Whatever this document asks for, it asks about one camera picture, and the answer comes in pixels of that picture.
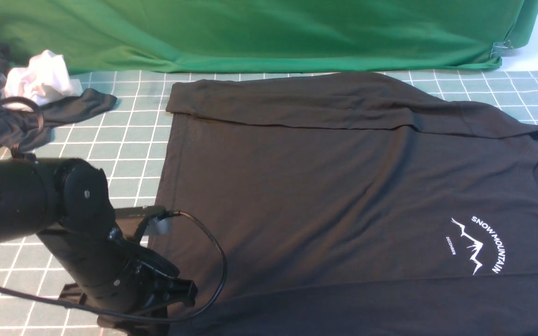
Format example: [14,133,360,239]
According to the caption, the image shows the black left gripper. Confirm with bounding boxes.
[38,225,198,336]

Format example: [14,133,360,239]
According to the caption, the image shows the dark gray long-sleeved shirt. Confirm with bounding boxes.
[156,73,538,336]

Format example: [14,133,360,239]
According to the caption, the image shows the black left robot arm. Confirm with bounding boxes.
[0,154,197,336]

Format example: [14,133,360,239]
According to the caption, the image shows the teal grid-pattern tablecloth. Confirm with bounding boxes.
[0,70,538,336]

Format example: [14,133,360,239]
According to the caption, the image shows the crumpled dark gray garment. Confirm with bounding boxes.
[0,43,117,151]

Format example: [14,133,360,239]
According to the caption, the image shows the crumpled white cloth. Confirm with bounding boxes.
[1,50,84,106]

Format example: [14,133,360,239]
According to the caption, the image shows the green backdrop cloth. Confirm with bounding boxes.
[0,0,538,74]

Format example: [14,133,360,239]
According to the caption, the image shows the metal binder clip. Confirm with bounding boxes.
[489,40,514,58]

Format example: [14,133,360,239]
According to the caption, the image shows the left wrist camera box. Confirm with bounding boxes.
[114,205,171,237]

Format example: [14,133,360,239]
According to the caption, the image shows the black left camera cable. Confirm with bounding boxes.
[0,96,228,323]

